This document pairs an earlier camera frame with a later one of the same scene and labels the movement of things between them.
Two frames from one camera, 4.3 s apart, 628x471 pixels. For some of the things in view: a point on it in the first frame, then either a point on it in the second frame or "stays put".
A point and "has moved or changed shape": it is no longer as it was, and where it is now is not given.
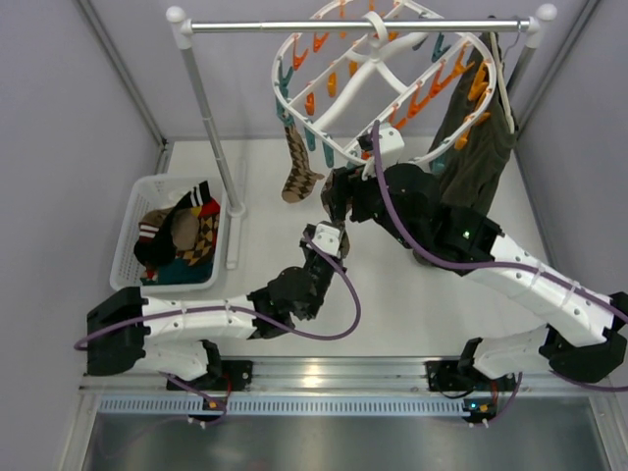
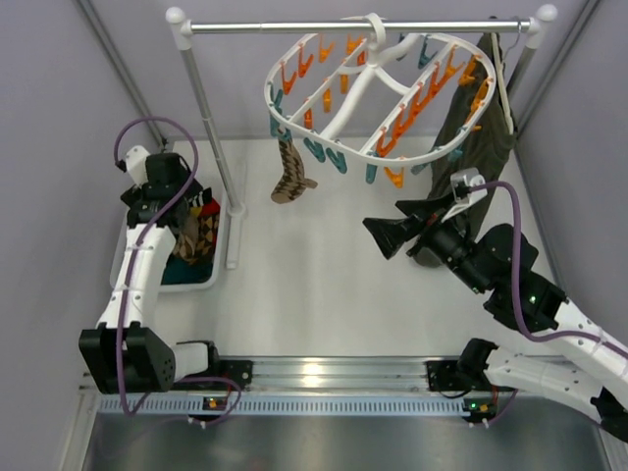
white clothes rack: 534,26 stays put
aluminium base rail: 340,388 stays put
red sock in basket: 209,209 stays put
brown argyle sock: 326,198 -> 185,243
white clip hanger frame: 388,81 has moved or changed shape
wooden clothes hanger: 503,82 stays put
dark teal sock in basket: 180,272 stays put
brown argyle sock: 299,179 has moved or changed shape
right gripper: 346,189 -> 422,232
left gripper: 323,260 -> 194,188
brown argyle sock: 206,239 stays put
